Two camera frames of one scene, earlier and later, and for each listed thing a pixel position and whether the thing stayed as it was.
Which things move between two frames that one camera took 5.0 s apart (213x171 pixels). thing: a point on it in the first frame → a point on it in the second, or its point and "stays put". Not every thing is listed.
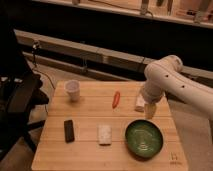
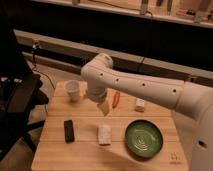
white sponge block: x=104 y=135 stays put
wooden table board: x=102 y=131 stays put
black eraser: x=69 y=131 stays put
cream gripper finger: x=150 y=110 → x=104 y=107
